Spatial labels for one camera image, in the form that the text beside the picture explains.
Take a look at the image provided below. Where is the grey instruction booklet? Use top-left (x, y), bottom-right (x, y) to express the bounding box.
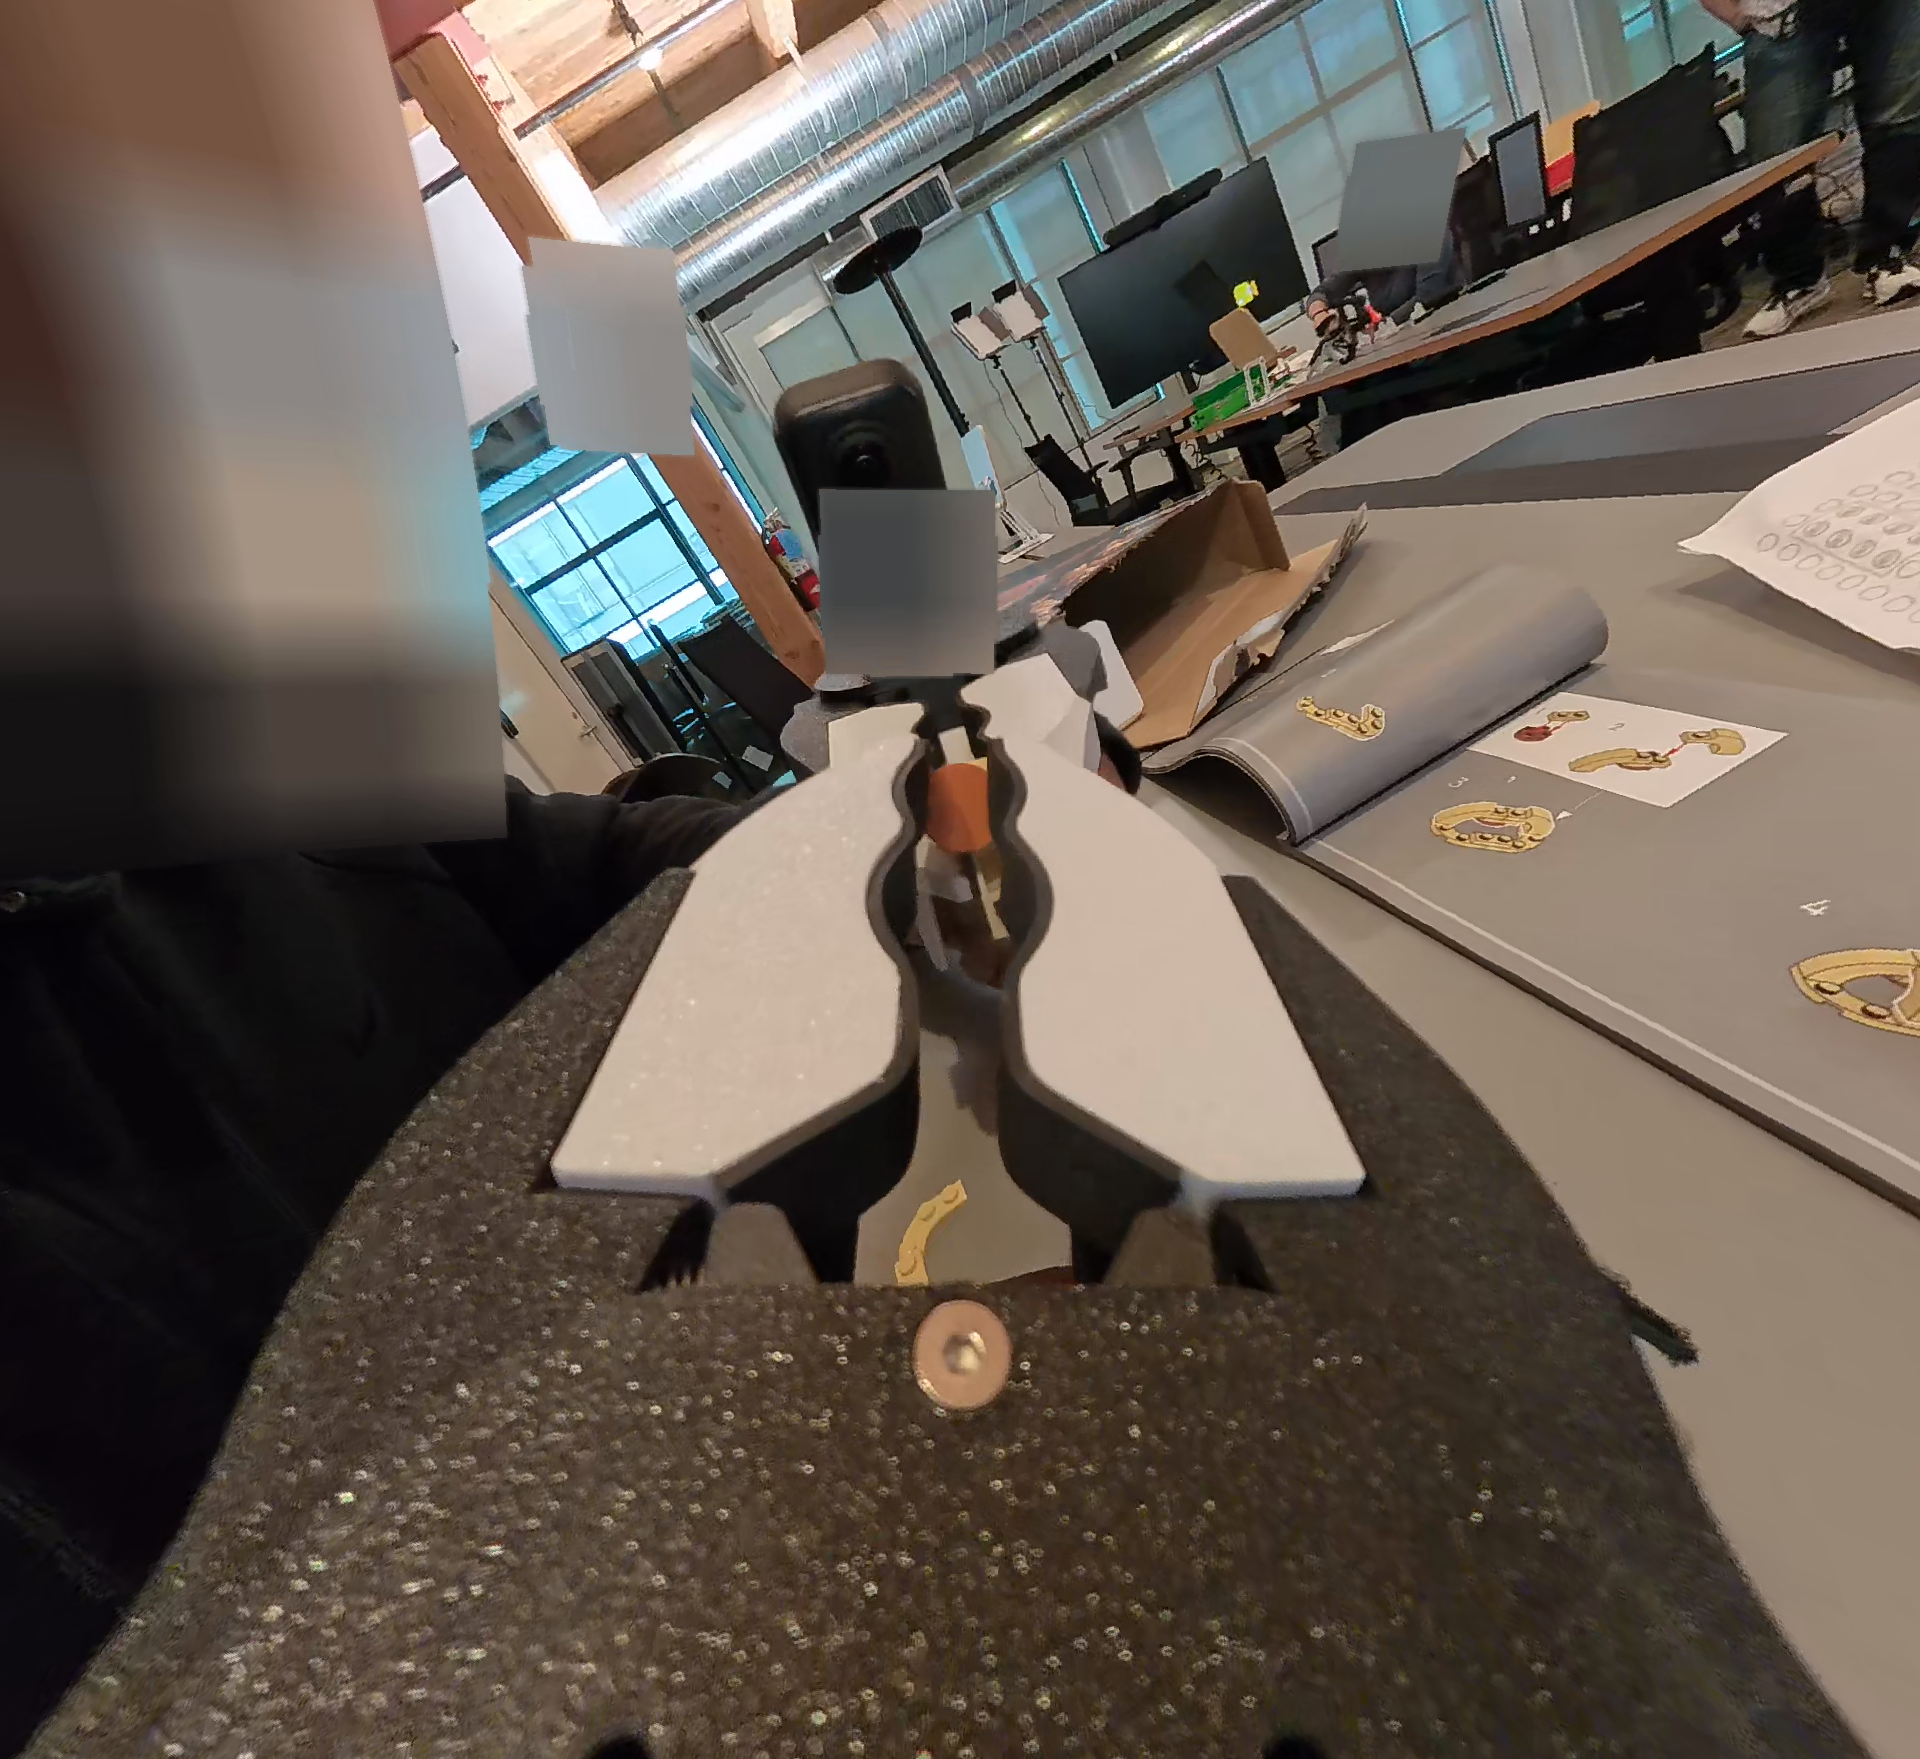
top-left (1141, 562), bottom-right (1920, 1214)

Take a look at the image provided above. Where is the brown round toy brick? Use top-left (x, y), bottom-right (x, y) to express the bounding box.
top-left (927, 761), bottom-right (994, 868)

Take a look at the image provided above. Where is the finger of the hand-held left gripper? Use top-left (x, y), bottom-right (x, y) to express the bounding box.
top-left (799, 691), bottom-right (938, 795)
top-left (977, 650), bottom-right (1146, 774)

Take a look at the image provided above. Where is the white printed paper sheet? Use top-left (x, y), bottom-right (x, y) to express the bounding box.
top-left (1686, 396), bottom-right (1920, 651)

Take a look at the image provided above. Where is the large black monitor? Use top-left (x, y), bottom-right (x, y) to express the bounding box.
top-left (1056, 158), bottom-right (1312, 411)

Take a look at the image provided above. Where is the black floor lamp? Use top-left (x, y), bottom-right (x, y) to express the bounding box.
top-left (823, 222), bottom-right (977, 487)

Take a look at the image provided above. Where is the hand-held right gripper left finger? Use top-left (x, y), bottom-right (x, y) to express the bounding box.
top-left (550, 728), bottom-right (932, 1201)

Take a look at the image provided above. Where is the wooden office desk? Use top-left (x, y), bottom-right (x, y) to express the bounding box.
top-left (1201, 133), bottom-right (1838, 443)

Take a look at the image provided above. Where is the brown cardboard piece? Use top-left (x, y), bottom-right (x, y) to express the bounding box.
top-left (1037, 477), bottom-right (1367, 756)

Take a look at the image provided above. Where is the silver ventilation duct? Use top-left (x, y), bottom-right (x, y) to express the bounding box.
top-left (676, 0), bottom-right (1561, 291)
top-left (602, 0), bottom-right (1411, 246)

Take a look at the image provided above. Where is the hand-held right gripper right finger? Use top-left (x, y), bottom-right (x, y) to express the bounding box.
top-left (991, 728), bottom-right (1367, 1209)

